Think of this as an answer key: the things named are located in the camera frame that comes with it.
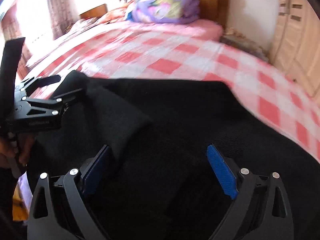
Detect black pants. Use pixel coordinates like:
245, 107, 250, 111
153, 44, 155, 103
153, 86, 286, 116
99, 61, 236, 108
27, 71, 319, 239

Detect person left hand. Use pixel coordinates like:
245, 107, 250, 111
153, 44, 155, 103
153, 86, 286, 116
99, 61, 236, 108
0, 133, 35, 168

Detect maroon curtain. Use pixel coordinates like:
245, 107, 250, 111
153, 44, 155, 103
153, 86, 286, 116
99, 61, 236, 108
47, 0, 74, 39
0, 4, 33, 81

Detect pink checkered bed sheet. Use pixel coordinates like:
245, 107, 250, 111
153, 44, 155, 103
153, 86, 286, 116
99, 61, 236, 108
27, 21, 319, 158

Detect wooden nightstand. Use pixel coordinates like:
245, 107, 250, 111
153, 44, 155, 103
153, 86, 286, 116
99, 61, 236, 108
79, 4, 108, 19

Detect orange floral pillow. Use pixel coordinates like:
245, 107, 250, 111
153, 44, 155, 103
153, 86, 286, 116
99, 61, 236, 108
96, 7, 127, 24

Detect purple floral folded quilt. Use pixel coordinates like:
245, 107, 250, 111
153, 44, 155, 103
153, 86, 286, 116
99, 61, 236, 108
125, 0, 200, 24

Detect light wooden wardrobe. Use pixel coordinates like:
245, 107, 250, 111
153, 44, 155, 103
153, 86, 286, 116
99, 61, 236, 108
268, 0, 319, 100

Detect patterned bedside table cover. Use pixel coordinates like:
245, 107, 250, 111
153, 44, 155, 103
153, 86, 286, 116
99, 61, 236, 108
220, 28, 269, 62

